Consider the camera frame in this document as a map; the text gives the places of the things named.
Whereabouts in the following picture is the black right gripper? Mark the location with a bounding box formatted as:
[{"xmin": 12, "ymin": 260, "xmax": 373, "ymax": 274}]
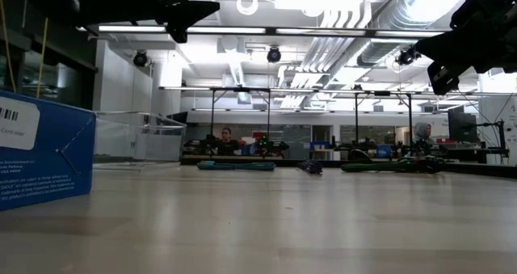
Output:
[{"xmin": 414, "ymin": 23, "xmax": 517, "ymax": 96}]

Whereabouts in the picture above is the clear plastic bin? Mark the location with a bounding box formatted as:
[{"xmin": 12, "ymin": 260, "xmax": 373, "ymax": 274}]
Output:
[{"xmin": 93, "ymin": 111, "xmax": 187, "ymax": 171}]

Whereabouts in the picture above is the black ceiling spotlight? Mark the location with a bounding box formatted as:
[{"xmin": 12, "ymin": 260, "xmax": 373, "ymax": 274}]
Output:
[
  {"xmin": 394, "ymin": 46, "xmax": 422, "ymax": 67},
  {"xmin": 266, "ymin": 46, "xmax": 282, "ymax": 64},
  {"xmin": 132, "ymin": 50, "xmax": 149, "ymax": 68}
]

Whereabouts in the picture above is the small dark object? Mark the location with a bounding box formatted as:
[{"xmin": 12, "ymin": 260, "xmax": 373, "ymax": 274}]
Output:
[{"xmin": 297, "ymin": 158, "xmax": 325, "ymax": 176}]

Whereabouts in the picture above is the person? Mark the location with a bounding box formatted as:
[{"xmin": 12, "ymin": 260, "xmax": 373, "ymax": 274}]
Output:
[
  {"xmin": 217, "ymin": 127, "xmax": 240, "ymax": 157},
  {"xmin": 412, "ymin": 121, "xmax": 434, "ymax": 154}
]

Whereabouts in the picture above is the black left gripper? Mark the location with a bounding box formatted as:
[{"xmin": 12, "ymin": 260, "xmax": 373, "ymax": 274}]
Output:
[{"xmin": 78, "ymin": 0, "xmax": 221, "ymax": 44}]

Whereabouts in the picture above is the black table edge rail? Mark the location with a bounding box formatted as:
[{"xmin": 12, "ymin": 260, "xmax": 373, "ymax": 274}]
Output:
[{"xmin": 179, "ymin": 155, "xmax": 517, "ymax": 179}]

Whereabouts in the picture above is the black frame beam with lights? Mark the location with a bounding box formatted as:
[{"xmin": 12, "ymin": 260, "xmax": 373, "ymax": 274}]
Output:
[{"xmin": 76, "ymin": 24, "xmax": 449, "ymax": 39}]

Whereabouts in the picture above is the teal tool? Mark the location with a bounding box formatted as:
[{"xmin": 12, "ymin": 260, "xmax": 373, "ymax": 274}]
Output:
[{"xmin": 196, "ymin": 160, "xmax": 277, "ymax": 172}]

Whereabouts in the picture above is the yellow hanging cable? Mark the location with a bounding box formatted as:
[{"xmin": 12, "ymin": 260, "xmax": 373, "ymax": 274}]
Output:
[
  {"xmin": 0, "ymin": 0, "xmax": 17, "ymax": 93},
  {"xmin": 36, "ymin": 17, "xmax": 49, "ymax": 99}
]

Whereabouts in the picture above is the white ring lamp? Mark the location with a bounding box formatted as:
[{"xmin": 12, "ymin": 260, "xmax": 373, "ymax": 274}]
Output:
[{"xmin": 236, "ymin": 0, "xmax": 259, "ymax": 17}]

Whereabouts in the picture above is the silver air duct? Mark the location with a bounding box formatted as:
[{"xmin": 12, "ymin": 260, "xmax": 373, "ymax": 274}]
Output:
[{"xmin": 355, "ymin": 0, "xmax": 449, "ymax": 67}]

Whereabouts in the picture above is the black station frame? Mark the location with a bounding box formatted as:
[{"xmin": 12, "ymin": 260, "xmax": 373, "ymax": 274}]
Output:
[
  {"xmin": 209, "ymin": 86, "xmax": 272, "ymax": 145},
  {"xmin": 354, "ymin": 91, "xmax": 414, "ymax": 154}
]

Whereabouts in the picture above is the blue controller box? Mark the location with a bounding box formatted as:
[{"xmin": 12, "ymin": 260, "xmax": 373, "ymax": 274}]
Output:
[{"xmin": 0, "ymin": 88, "xmax": 97, "ymax": 213}]

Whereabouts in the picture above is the black monitor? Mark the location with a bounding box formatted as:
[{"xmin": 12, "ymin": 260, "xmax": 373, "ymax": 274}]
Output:
[{"xmin": 447, "ymin": 106, "xmax": 478, "ymax": 144}]

